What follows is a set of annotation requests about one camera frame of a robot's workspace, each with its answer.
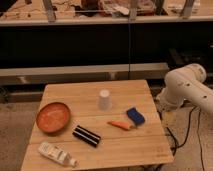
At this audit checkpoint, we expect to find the orange ceramic bowl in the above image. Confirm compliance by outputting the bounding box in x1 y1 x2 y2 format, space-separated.
36 102 71 133

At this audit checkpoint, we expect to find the wooden table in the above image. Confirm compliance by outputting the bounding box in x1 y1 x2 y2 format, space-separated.
21 80 173 171

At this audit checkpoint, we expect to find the white paper cup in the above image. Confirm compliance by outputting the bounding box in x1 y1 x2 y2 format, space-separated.
98 89 112 110

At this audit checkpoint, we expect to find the orange carrot toy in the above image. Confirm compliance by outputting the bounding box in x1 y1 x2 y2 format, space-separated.
107 121 131 130

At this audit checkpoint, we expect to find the black striped box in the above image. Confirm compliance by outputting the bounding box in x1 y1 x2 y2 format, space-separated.
72 125 101 147

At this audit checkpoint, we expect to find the white plastic bottle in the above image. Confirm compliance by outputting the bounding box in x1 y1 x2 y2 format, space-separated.
38 142 77 167

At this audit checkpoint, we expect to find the blue sponge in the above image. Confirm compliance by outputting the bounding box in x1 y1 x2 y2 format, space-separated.
127 107 145 126

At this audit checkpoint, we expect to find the black floor cable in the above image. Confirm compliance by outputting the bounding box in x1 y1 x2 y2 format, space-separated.
165 105 206 171

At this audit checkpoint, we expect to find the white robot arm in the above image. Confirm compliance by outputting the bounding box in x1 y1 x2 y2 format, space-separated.
157 63 213 116

